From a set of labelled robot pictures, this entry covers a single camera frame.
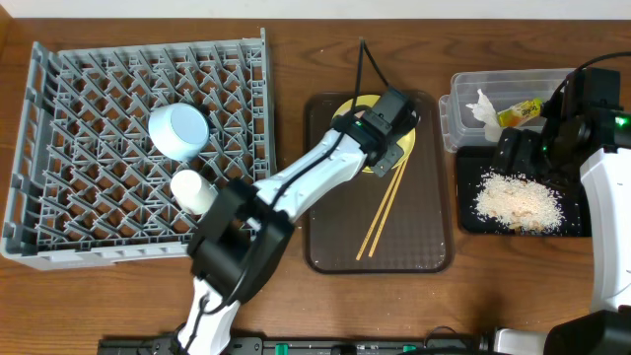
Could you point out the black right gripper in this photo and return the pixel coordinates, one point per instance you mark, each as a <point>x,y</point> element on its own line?
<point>527,143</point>

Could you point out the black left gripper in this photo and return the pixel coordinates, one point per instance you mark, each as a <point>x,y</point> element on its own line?
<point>389,161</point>

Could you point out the pile of cooked rice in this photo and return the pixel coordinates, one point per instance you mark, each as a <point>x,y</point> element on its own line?
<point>518,203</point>

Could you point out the white paper cup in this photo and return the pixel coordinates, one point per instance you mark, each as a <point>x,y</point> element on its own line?
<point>193,193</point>

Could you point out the blue bowl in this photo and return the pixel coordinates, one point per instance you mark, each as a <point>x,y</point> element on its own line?
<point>179,131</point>

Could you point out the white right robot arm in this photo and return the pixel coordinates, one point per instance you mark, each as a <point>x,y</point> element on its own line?
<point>600,144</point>

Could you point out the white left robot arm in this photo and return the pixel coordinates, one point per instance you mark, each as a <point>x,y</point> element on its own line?
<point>246,229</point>

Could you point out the black waste tray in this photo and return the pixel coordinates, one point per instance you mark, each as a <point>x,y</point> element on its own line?
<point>472,163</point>

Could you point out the grey dishwasher rack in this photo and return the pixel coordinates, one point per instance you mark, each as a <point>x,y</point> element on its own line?
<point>88,187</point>

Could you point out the yellow plate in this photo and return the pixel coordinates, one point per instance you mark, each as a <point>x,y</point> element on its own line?
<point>406,143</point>

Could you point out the upper wooden chopstick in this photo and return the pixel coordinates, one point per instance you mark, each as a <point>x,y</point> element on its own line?
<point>373,235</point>

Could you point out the yellow green snack wrapper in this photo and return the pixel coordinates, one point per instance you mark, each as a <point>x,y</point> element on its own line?
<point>518,114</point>

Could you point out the dark brown serving tray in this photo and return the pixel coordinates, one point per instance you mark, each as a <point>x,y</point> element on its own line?
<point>418,235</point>

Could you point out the crumpled white tissue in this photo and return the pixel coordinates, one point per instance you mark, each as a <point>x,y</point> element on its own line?
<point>484,111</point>

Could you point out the clear plastic bin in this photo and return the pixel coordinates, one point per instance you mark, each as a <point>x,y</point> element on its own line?
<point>503,88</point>

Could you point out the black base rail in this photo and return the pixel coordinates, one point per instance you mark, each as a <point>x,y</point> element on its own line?
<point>438,341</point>

